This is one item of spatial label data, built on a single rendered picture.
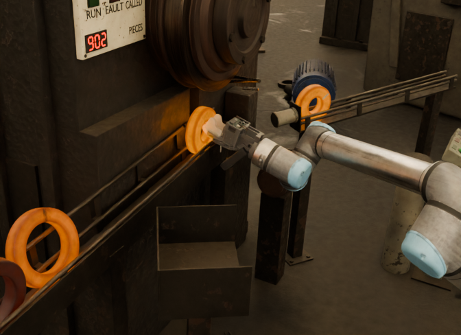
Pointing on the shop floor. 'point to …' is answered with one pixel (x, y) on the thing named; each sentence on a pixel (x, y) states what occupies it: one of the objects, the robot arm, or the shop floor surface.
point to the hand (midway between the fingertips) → (202, 125)
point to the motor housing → (272, 228)
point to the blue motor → (300, 75)
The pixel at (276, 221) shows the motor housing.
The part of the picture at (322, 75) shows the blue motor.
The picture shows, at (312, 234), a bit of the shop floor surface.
